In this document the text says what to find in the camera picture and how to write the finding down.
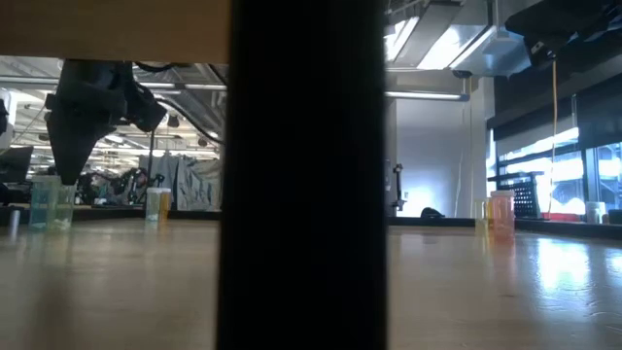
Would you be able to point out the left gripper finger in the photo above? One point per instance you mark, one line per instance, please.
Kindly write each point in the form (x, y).
(75, 141)

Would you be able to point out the small green medicine bottle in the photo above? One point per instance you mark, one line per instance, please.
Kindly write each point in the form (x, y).
(152, 206)
(44, 204)

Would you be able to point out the small red medicine bottle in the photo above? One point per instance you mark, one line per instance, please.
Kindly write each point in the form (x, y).
(503, 211)

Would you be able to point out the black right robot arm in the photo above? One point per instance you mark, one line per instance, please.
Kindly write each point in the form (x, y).
(559, 24)

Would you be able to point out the black background robot arm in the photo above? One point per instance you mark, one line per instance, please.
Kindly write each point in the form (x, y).
(121, 187)

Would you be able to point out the wooden shelf board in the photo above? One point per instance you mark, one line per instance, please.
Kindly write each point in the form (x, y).
(112, 29)

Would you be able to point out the black shelf divider panel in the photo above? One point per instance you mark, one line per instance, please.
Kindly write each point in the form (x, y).
(301, 175)

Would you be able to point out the black computer monitor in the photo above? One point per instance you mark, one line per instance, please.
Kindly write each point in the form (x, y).
(14, 165)

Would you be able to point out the black ceiling spotlight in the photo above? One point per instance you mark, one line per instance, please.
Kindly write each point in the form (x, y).
(173, 120)

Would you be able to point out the long ceiling light strip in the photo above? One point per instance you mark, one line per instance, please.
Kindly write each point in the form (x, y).
(194, 86)

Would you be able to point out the grey hanging cover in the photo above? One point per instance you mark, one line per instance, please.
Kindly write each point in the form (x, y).
(194, 185)

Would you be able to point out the black background stand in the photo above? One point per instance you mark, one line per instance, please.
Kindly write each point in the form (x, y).
(397, 187)

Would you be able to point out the fluorescent light tube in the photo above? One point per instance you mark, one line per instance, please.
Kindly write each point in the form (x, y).
(423, 95)

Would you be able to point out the black dome-shaped object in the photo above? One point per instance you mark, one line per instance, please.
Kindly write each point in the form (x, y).
(431, 213)

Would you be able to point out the black perforated crate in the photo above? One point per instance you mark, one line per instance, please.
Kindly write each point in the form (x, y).
(525, 199)

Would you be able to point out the red flat box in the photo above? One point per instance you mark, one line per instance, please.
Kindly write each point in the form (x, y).
(561, 217)

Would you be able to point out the white cup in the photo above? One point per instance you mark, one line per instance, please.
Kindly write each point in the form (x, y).
(595, 213)

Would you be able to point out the black container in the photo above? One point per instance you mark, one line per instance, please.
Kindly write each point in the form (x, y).
(616, 217)

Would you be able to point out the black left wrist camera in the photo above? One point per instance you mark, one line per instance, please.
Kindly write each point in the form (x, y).
(146, 112)

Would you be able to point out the black background gantry frame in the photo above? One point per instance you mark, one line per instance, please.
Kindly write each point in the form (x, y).
(151, 155)

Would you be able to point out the small grey metal post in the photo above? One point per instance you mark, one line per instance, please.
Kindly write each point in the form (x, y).
(14, 221)

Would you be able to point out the black aluminium table frame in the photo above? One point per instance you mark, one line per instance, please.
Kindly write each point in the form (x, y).
(559, 226)

